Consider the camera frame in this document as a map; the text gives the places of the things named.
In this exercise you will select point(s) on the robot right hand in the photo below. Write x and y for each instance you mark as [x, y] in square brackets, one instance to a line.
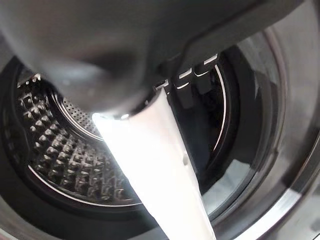
[87, 45]

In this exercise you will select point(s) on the grey front-load washing machine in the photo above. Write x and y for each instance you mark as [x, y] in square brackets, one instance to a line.
[62, 155]

